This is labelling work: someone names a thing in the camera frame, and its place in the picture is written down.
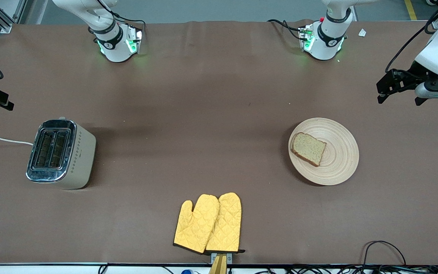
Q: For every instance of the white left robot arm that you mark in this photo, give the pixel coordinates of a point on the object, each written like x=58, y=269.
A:
x=329, y=45

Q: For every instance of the yellow quilted oven mitt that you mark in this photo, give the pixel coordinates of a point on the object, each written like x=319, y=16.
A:
x=226, y=224
x=194, y=228

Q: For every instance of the round wooden plate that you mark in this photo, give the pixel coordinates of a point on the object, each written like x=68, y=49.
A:
x=337, y=160

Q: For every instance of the aluminium profile frame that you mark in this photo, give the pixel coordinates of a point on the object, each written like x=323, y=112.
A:
x=2, y=24

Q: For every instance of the slice of seeded bread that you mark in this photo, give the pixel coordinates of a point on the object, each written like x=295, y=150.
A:
x=308, y=148

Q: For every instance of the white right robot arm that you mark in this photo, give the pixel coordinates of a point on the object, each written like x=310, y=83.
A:
x=116, y=49

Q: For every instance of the cream and chrome toaster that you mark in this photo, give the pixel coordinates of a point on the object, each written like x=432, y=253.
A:
x=80, y=160

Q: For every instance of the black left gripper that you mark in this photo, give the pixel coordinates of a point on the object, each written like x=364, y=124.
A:
x=413, y=73

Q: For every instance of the brown table mat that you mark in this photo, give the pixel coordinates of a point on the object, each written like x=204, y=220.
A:
x=203, y=95

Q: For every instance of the small blue object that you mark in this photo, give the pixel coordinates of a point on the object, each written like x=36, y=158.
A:
x=188, y=271

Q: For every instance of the small metal bracket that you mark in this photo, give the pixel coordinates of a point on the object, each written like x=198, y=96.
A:
x=229, y=258

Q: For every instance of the small white paper scrap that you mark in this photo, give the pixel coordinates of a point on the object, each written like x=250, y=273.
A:
x=362, y=32

